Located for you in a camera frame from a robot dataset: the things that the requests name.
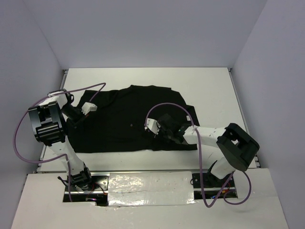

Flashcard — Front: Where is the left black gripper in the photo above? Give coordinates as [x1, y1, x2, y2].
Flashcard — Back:
[61, 104, 89, 133]

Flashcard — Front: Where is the black long sleeve shirt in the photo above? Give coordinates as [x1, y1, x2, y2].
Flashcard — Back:
[67, 85, 199, 153]

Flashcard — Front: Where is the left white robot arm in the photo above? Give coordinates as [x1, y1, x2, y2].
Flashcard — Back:
[28, 89, 93, 191]

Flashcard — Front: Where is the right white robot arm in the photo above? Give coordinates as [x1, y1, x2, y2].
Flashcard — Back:
[148, 114, 260, 187]

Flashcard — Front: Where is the glossy white tape sheet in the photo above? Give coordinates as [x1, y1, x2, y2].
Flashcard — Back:
[108, 171, 194, 207]

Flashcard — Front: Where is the white front board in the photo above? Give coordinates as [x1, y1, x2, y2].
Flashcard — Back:
[12, 174, 288, 229]

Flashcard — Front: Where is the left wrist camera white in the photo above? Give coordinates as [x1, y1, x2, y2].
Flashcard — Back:
[81, 102, 97, 115]

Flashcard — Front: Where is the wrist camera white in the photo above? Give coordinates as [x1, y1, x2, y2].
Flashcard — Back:
[144, 118, 159, 135]
[81, 102, 97, 115]

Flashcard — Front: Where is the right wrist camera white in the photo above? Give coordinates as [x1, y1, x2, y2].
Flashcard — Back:
[144, 118, 159, 135]

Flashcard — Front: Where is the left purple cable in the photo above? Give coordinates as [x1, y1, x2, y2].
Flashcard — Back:
[12, 82, 106, 202]

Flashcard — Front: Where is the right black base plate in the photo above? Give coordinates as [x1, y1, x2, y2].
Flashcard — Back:
[192, 172, 235, 190]

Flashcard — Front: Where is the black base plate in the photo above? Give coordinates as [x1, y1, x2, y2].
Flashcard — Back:
[192, 172, 235, 190]
[71, 176, 109, 191]

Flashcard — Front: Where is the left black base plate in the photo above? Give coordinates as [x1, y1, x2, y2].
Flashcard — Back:
[71, 176, 109, 191]

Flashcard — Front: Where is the aluminium table edge rail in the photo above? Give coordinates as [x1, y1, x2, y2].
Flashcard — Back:
[228, 68, 261, 168]

